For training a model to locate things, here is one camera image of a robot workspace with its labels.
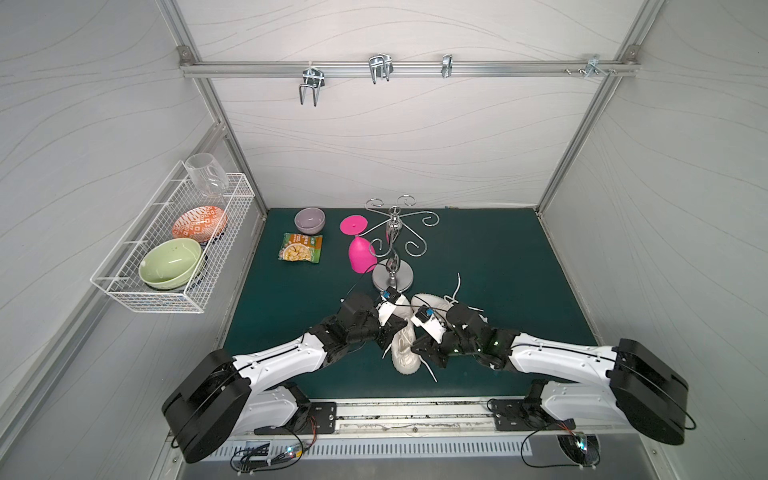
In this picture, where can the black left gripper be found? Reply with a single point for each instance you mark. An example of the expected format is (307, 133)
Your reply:
(387, 327)

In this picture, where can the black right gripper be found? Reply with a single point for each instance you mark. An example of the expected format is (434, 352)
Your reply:
(424, 343)

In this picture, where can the white shoelace of shoe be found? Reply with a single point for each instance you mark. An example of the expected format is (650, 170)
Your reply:
(429, 367)
(452, 299)

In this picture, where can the white knit sneaker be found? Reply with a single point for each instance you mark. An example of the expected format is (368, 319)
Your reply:
(408, 330)
(438, 304)

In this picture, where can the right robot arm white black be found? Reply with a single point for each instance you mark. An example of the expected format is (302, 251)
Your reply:
(623, 383)

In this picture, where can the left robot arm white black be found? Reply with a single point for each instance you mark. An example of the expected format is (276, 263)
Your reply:
(225, 395)

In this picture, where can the chrome glass holder stand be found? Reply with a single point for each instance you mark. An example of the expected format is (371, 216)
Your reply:
(391, 270)

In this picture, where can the pink plastic wine glass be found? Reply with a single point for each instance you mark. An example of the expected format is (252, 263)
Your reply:
(361, 259)

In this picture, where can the green dark table mat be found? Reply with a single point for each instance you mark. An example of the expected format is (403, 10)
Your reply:
(508, 269)

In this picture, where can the green snack packet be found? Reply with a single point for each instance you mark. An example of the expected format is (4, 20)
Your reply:
(300, 247)

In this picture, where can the lilac ceramic bowl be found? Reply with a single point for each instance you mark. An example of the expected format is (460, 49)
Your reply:
(310, 221)

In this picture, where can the orange patterned bowl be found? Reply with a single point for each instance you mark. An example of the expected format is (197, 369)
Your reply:
(201, 224)

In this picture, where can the green ceramic bowl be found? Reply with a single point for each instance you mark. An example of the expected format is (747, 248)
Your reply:
(171, 264)

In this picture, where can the clear drinking glass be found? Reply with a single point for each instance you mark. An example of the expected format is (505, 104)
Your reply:
(207, 174)

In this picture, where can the metal double hook left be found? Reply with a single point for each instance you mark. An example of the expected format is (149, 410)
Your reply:
(313, 80)

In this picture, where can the metal double hook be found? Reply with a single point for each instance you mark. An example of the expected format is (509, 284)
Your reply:
(313, 80)
(380, 67)

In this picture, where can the metal double hook middle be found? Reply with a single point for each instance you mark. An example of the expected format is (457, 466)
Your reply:
(380, 67)

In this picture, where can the small metal hook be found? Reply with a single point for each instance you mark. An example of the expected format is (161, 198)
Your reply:
(447, 66)

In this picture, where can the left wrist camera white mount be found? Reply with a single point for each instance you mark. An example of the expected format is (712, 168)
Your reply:
(392, 302)

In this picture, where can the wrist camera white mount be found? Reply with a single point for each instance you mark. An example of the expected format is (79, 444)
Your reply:
(392, 302)
(426, 318)

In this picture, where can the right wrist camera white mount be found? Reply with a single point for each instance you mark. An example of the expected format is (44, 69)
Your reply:
(426, 318)

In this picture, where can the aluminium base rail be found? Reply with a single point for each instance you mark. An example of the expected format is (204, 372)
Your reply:
(480, 414)

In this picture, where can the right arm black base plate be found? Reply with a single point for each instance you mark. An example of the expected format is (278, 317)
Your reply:
(511, 415)

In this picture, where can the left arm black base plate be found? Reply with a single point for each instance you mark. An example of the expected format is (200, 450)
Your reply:
(314, 418)

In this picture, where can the white wire wall basket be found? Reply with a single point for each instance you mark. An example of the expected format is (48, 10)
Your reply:
(118, 275)

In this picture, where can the metal hook bracket right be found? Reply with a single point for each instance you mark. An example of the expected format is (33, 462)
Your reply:
(592, 68)

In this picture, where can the aluminium crossbar rail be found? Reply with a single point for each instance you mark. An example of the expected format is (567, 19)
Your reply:
(462, 68)

